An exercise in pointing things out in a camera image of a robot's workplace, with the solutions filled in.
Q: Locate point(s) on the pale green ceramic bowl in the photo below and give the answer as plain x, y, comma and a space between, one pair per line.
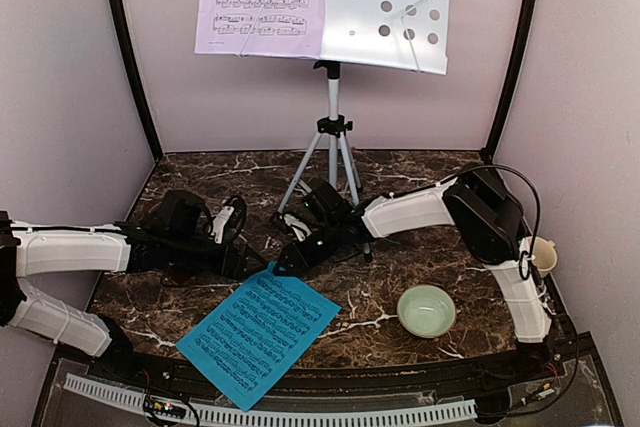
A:
426, 311

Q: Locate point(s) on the dark red wooden metronome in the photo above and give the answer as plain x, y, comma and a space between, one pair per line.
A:
176, 279

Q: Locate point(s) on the light blue music stand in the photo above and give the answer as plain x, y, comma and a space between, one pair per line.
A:
401, 34

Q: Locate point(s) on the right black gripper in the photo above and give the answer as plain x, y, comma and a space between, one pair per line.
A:
300, 259

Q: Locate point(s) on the purple sheet music page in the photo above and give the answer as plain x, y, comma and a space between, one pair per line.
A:
269, 28

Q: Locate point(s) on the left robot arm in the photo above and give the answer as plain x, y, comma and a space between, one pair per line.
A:
28, 250

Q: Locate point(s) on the beige green ceramic mug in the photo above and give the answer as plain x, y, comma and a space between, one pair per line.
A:
545, 257

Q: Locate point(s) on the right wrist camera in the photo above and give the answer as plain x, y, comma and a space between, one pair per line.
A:
299, 229

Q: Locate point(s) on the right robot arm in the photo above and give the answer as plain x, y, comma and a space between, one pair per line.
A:
476, 201

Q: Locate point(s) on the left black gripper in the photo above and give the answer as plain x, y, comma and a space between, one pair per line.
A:
236, 270

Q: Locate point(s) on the blue sheet music page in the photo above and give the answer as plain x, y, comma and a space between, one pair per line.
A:
254, 337

